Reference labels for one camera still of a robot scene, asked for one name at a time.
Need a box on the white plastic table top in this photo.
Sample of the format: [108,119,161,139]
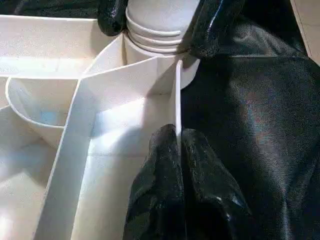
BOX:
[0,14,202,240]

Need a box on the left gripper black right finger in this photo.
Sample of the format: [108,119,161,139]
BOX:
[181,127,253,240]

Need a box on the white plastic table leg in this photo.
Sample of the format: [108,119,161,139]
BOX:
[124,0,201,56]

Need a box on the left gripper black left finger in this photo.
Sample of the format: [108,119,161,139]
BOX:
[123,123,186,240]

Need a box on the black work mat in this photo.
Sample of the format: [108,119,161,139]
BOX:
[0,0,320,240]

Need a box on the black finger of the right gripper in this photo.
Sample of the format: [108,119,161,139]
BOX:
[96,0,129,37]
[176,0,247,58]

